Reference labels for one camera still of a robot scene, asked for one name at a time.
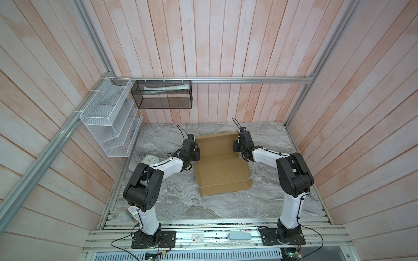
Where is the brown cardboard box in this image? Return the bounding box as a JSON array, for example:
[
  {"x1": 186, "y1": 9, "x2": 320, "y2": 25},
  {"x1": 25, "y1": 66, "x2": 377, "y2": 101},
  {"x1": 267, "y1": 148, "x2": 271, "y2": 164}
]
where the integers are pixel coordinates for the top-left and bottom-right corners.
[{"x1": 194, "y1": 132, "x2": 253, "y2": 197}]

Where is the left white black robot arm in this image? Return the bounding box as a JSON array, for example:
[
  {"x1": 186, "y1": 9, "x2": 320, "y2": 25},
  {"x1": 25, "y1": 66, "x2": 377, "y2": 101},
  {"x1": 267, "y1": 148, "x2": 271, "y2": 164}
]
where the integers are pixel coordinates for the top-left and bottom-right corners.
[{"x1": 123, "y1": 134, "x2": 200, "y2": 236}]

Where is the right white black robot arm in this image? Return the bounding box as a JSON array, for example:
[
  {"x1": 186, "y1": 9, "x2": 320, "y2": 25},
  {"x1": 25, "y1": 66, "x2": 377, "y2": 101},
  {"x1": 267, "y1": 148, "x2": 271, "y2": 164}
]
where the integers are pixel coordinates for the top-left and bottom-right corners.
[{"x1": 233, "y1": 127, "x2": 314, "y2": 238}]

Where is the small white label box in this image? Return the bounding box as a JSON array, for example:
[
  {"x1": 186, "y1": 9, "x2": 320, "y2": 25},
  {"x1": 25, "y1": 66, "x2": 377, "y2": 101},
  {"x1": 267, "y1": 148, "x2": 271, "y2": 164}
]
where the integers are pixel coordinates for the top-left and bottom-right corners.
[{"x1": 192, "y1": 233, "x2": 205, "y2": 243}]

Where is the paper sheet in black basket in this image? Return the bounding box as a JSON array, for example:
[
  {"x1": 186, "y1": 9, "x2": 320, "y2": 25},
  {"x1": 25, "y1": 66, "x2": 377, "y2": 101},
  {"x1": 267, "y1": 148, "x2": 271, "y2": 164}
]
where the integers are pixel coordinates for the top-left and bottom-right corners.
[{"x1": 144, "y1": 84, "x2": 190, "y2": 95}]

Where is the black wire mesh basket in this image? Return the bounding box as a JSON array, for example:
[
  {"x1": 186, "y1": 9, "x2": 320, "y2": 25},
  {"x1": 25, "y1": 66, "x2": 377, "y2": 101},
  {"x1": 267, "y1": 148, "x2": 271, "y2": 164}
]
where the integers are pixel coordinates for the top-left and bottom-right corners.
[{"x1": 131, "y1": 80, "x2": 193, "y2": 109}]

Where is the aluminium mounting rail frame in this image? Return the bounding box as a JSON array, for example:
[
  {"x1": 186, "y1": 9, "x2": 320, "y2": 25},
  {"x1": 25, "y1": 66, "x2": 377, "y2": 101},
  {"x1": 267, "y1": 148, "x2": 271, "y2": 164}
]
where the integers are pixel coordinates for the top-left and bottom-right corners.
[{"x1": 81, "y1": 216, "x2": 360, "y2": 261}]

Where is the white wire mesh shelf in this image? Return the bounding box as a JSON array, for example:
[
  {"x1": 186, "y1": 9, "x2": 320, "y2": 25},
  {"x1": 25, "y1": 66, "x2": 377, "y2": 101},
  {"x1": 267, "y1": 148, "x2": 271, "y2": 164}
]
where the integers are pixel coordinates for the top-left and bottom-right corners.
[{"x1": 80, "y1": 77, "x2": 143, "y2": 158}]

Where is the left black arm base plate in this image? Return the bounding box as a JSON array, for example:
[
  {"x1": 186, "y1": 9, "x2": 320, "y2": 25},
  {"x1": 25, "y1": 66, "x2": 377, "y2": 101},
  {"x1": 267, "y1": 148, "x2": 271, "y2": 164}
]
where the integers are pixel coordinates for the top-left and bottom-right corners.
[{"x1": 131, "y1": 231, "x2": 176, "y2": 249}]

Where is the grey oval device on rail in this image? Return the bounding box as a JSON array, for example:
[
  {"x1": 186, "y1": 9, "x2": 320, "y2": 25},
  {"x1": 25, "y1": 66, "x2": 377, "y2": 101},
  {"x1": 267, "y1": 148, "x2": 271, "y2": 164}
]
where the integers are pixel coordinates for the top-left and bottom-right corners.
[{"x1": 228, "y1": 232, "x2": 252, "y2": 241}]

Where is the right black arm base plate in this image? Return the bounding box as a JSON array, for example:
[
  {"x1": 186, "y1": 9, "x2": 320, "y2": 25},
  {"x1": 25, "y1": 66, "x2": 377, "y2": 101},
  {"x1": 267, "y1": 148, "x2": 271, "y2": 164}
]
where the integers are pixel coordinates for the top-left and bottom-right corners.
[{"x1": 258, "y1": 226, "x2": 306, "y2": 246}]

